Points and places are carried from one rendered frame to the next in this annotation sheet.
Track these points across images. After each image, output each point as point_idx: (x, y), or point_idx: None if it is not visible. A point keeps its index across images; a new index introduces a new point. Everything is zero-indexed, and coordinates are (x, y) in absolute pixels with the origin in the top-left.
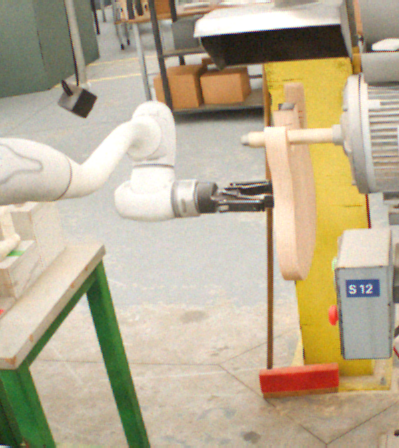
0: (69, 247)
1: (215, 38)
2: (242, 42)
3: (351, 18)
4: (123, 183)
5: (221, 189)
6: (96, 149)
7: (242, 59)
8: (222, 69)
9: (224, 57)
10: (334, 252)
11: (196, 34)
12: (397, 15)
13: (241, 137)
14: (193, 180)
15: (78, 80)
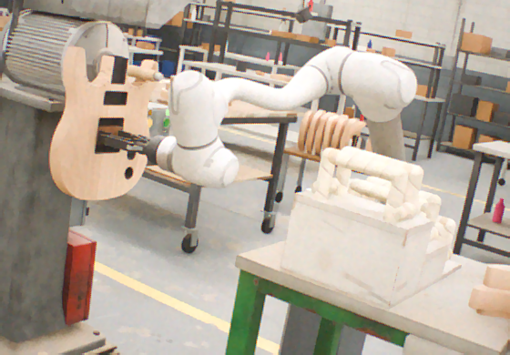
0: (277, 267)
1: None
2: (135, 4)
3: None
4: (227, 151)
5: (147, 144)
6: (268, 87)
7: (134, 19)
8: (154, 27)
9: (147, 17)
10: None
11: None
12: None
13: (161, 75)
14: (170, 136)
15: (302, 5)
